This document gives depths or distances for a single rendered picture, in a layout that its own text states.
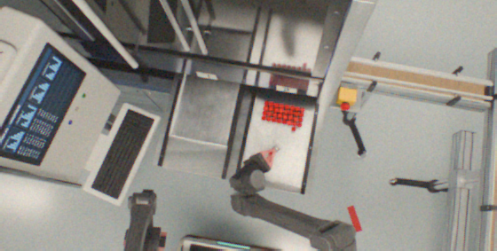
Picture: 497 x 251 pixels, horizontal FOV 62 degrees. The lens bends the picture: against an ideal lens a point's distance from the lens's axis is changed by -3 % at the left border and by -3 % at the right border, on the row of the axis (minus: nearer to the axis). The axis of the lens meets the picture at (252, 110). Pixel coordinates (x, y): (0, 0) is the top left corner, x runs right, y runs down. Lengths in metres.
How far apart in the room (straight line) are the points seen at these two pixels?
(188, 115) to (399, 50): 1.66
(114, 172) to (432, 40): 2.23
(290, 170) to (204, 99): 0.50
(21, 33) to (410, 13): 2.48
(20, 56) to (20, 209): 1.83
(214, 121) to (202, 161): 0.18
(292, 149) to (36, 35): 1.08
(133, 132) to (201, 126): 0.33
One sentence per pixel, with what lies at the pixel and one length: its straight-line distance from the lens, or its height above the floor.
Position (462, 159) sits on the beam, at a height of 0.54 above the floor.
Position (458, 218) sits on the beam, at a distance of 2.35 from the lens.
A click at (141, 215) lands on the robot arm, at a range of 1.36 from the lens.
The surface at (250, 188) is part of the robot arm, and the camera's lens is 1.35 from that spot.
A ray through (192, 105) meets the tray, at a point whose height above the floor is 0.88.
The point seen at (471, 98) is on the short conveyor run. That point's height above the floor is 0.93.
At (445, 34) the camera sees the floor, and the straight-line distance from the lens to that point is 3.21.
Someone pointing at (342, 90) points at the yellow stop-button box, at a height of 1.03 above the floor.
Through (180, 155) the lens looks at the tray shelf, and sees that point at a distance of 1.90.
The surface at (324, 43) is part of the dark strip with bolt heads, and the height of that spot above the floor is 1.52.
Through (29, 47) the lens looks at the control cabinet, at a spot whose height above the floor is 1.54.
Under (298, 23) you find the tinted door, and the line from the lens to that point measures 1.23.
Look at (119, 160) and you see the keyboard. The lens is 2.02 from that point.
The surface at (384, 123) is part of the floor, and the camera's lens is 2.87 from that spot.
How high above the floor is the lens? 2.71
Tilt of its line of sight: 75 degrees down
